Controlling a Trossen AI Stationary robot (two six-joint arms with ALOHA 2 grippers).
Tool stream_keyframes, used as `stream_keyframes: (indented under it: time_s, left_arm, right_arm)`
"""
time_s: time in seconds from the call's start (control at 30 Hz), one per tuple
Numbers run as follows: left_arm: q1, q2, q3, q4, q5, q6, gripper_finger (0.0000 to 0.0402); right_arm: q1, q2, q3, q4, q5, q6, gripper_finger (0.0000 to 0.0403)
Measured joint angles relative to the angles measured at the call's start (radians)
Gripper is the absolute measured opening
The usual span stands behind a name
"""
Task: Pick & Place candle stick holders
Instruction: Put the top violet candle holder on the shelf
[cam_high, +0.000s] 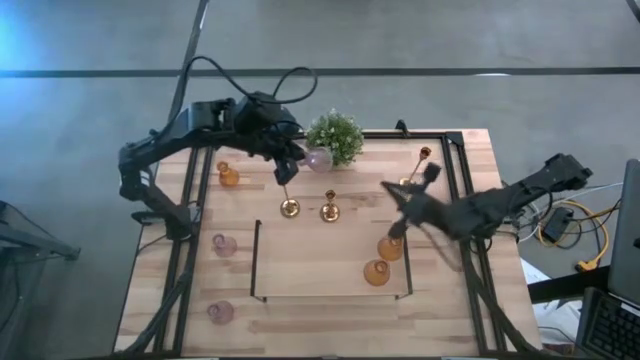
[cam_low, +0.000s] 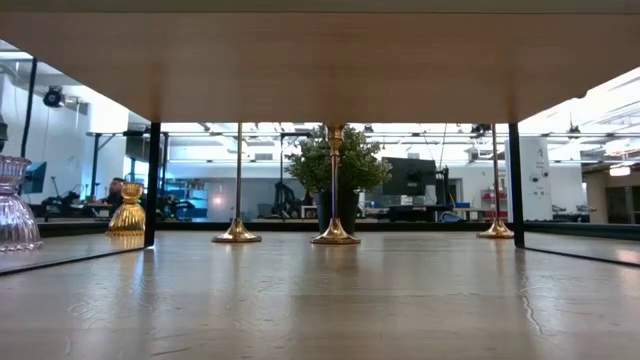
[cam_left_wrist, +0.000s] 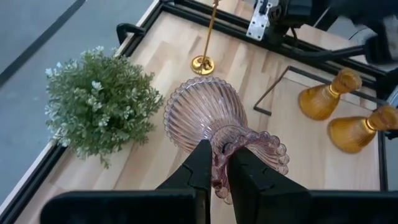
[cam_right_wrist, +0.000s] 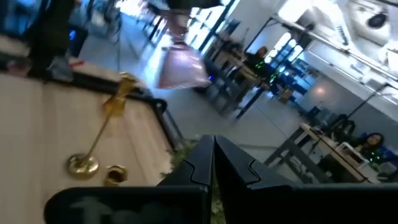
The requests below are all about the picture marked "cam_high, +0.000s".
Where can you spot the grey laptop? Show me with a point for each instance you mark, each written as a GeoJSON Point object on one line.
{"type": "Point", "coordinates": [627, 240]}

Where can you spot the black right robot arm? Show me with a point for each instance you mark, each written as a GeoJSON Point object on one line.
{"type": "Point", "coordinates": [500, 205]}

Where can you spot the black metal table frame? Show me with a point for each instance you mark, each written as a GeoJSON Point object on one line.
{"type": "Point", "coordinates": [380, 135]}

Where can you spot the tall brass candlestick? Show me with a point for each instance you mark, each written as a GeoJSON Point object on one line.
{"type": "Point", "coordinates": [425, 152]}
{"type": "Point", "coordinates": [290, 208]}

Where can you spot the white paper sheet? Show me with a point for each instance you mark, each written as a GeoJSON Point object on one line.
{"type": "Point", "coordinates": [555, 315]}

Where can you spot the wooden tray with black frame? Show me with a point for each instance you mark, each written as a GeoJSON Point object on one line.
{"type": "Point", "coordinates": [310, 265]}

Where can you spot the pink ribbed glass candle holder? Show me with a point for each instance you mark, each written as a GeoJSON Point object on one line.
{"type": "Point", "coordinates": [220, 313]}
{"type": "Point", "coordinates": [320, 160]}
{"type": "Point", "coordinates": [224, 246]}

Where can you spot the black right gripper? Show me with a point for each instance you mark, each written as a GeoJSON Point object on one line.
{"type": "Point", "coordinates": [427, 210]}

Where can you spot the dark grey stand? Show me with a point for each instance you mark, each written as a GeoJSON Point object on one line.
{"type": "Point", "coordinates": [45, 247]}

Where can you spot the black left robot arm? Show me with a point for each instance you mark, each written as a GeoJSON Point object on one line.
{"type": "Point", "coordinates": [210, 117]}

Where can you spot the short brass candlestick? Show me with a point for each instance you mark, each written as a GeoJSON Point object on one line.
{"type": "Point", "coordinates": [330, 212]}

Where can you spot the black desk bar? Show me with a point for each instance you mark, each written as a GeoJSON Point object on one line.
{"type": "Point", "coordinates": [565, 287]}

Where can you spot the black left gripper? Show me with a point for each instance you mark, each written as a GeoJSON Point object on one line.
{"type": "Point", "coordinates": [280, 145]}

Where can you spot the black power brick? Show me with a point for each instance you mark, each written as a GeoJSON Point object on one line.
{"type": "Point", "coordinates": [557, 225]}

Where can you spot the amber ribbed glass candle holder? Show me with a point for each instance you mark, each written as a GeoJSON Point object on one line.
{"type": "Point", "coordinates": [376, 273]}
{"type": "Point", "coordinates": [229, 176]}
{"type": "Point", "coordinates": [390, 250]}

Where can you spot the black keyboard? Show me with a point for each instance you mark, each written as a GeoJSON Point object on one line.
{"type": "Point", "coordinates": [610, 330]}

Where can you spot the potted green plant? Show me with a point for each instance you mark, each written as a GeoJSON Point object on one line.
{"type": "Point", "coordinates": [335, 135]}

